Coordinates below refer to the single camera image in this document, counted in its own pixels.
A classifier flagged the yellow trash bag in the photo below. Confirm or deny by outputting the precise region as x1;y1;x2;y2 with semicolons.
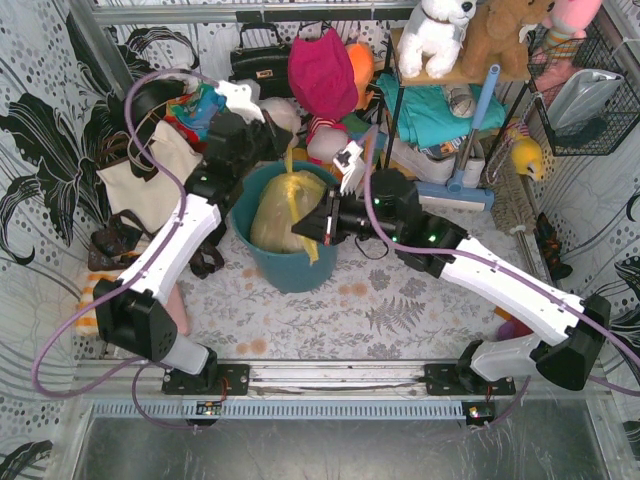
250;147;327;265

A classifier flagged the teal trash bin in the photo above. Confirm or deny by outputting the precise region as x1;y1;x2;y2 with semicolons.
229;161;338;293

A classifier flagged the blue floor mop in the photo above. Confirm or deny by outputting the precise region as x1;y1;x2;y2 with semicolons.
415;64;501;211

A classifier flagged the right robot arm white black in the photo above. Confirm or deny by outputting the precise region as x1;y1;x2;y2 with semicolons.
292;169;610;393

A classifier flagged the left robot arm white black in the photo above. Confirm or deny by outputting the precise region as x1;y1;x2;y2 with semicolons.
94;111;293;394

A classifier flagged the colourful printed bag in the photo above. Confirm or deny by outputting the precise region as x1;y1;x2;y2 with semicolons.
164;83;226;144

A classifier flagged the magenta cloth bag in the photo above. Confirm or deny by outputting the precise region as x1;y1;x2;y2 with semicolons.
288;27;358;120

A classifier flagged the cream canvas tote bag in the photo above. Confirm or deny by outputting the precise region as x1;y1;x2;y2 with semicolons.
98;120;202;233

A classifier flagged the cream plush lamb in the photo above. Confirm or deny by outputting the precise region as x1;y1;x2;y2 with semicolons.
259;97;302;135

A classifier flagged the pink white plush doll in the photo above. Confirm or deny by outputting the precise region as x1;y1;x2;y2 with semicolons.
306;116;350;165

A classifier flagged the black leather handbag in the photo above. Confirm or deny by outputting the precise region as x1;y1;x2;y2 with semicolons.
229;22;294;99

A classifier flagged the rainbow striped cloth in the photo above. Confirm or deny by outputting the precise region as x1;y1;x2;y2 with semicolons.
293;113;371;169

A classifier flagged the white sneaker left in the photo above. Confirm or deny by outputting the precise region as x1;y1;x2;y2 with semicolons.
391;140;456;185

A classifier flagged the white sneaker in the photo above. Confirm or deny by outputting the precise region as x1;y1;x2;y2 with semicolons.
451;141;486;188
391;140;456;185

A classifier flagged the black hat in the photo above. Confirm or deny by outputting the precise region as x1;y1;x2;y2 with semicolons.
131;79;186;122

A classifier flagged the orange plush toy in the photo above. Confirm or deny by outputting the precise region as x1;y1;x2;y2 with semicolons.
346;43;375;110

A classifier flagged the teal folded cloth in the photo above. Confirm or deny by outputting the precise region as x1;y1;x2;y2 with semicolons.
376;73;506;148

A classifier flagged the white sneaker right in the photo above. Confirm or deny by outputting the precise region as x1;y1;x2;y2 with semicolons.
451;141;486;188

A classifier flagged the grey patterned ball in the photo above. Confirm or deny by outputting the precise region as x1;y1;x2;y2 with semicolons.
443;84;476;118

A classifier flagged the pink rolled towel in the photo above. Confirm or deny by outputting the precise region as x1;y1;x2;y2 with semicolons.
165;284;191;336

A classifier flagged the white grey plush dog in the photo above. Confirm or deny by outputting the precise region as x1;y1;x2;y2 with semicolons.
397;0;477;79

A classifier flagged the yellow plush toy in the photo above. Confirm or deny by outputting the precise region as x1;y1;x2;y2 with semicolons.
506;123;544;182

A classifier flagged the dark patterned cloth right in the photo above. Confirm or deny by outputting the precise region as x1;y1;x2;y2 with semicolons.
534;213;573;281

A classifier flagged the brown plush dog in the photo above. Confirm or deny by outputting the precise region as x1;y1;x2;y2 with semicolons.
460;0;555;78

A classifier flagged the orange white checkered towel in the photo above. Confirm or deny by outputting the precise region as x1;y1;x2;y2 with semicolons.
74;272;117;336

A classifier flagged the pink plush toy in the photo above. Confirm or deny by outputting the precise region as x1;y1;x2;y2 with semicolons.
542;0;602;52

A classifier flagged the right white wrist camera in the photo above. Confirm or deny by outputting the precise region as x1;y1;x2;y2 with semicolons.
332;141;366;196

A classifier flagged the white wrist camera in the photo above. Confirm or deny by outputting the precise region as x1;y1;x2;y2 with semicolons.
332;141;366;196
214;80;265;124

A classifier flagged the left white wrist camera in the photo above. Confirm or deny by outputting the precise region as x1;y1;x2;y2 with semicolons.
214;80;265;124

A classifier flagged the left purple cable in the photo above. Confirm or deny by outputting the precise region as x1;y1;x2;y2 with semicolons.
30;68;221;431

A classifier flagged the purple cable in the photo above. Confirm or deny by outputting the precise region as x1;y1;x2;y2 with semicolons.
362;124;640;431
30;68;221;431

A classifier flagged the brown patterned strap bag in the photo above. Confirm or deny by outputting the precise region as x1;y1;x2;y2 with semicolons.
88;210;227;279

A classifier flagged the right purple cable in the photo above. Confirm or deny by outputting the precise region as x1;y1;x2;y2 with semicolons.
362;124;640;431

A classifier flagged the wooden black frame shelf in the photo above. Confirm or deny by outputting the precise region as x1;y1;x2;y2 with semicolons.
375;27;534;185

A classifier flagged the metal pole with handle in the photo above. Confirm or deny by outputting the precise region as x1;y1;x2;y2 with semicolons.
509;225;541;279

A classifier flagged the metal base rail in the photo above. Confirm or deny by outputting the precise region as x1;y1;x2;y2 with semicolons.
85;360;611;426

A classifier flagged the black wire basket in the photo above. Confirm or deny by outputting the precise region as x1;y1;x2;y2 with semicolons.
528;24;639;156

